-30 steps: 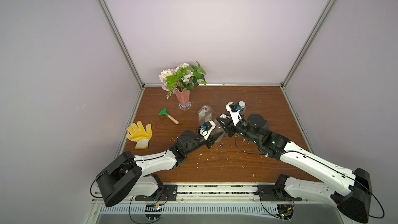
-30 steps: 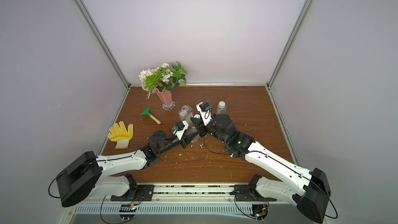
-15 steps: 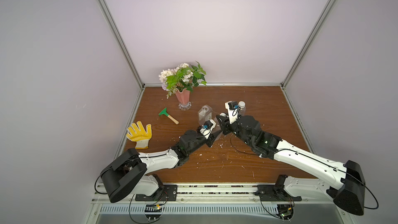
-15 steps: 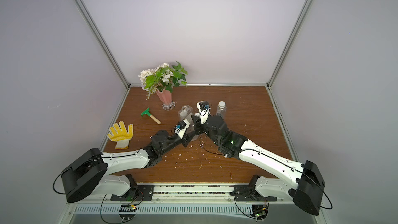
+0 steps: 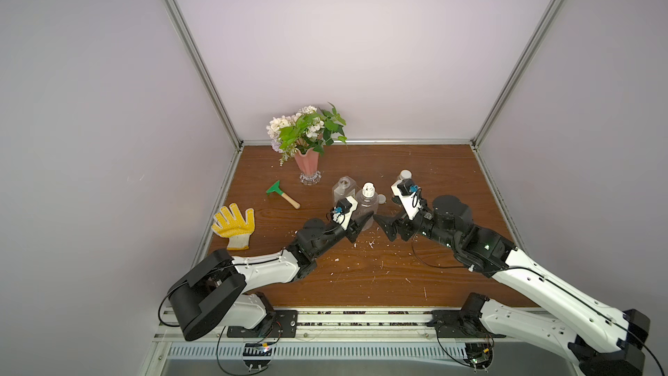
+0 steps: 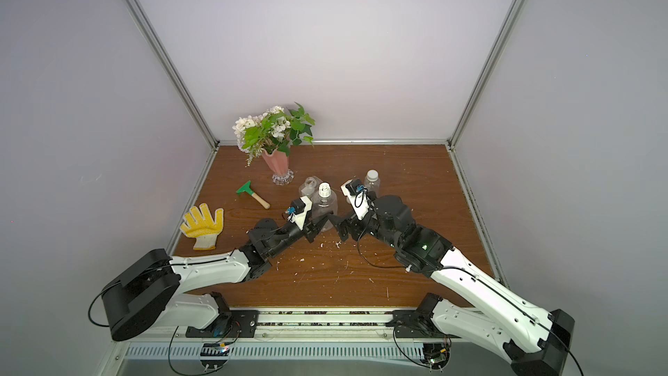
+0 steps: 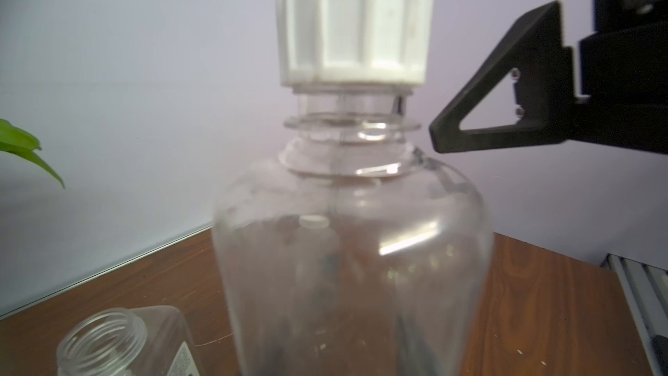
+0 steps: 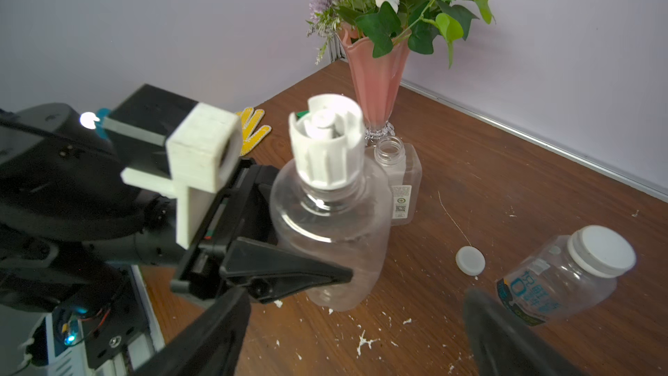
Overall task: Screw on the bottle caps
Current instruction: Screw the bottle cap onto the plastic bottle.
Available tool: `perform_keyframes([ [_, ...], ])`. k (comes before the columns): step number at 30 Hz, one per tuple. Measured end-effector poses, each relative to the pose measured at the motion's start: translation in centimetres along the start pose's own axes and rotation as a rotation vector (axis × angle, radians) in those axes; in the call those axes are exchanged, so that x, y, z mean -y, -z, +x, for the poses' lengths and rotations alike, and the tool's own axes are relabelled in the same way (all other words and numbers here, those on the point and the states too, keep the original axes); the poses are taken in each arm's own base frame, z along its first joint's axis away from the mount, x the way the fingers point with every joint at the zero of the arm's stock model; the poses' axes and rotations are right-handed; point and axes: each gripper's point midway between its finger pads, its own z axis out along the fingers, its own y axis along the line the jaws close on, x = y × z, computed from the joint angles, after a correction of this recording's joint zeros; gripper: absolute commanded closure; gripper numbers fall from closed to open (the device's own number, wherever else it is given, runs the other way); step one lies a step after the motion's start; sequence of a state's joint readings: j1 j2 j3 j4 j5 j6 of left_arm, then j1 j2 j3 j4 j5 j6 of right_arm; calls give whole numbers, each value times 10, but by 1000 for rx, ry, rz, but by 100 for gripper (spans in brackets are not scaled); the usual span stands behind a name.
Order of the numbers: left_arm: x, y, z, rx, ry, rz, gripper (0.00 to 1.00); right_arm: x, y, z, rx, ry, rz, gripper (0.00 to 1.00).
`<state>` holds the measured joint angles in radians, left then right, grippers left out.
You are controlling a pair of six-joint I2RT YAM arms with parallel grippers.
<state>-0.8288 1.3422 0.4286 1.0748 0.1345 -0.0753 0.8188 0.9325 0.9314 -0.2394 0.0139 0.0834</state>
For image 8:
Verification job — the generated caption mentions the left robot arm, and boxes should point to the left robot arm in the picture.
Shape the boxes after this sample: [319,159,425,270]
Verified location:
[1,104,353,317]

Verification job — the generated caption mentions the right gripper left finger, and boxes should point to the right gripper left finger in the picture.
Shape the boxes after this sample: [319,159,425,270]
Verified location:
[134,288,252,376]

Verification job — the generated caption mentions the pink vase with flowers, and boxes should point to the pink vase with flowers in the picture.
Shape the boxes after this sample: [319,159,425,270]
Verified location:
[307,0,493,144]

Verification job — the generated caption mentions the square clear bottle with label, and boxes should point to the square clear bottle with label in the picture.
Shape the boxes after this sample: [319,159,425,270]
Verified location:
[366,137,423,226]

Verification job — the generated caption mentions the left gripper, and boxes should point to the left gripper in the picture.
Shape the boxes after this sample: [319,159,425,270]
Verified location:
[170,158,353,304]

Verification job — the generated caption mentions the yellow work glove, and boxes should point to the yellow work glove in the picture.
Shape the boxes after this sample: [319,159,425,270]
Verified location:
[237,107,272,157]

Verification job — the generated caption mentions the round clear bottle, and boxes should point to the round clear bottle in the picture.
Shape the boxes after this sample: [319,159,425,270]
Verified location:
[270,157,392,312]
[496,233,618,327]

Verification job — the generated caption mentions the white cap small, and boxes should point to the white cap small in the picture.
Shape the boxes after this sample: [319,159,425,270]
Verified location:
[566,226,637,279]

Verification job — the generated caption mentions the round clear bottle front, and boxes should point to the round clear bottle front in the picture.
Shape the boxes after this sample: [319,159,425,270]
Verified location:
[496,233,618,327]

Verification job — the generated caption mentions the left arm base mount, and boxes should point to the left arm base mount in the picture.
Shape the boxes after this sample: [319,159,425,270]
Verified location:
[46,266,165,375]

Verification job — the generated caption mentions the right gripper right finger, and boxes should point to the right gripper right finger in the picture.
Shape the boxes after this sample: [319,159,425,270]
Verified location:
[463,289,582,376]

